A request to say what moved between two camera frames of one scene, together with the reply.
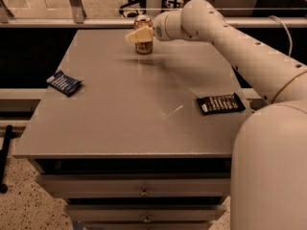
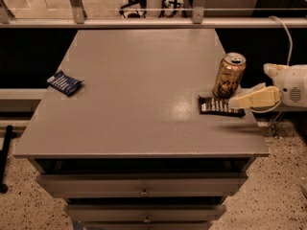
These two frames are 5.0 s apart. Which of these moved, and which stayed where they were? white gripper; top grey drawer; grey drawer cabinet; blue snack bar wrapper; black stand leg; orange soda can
Moved: white gripper; orange soda can
Stayed: black stand leg; top grey drawer; blue snack bar wrapper; grey drawer cabinet
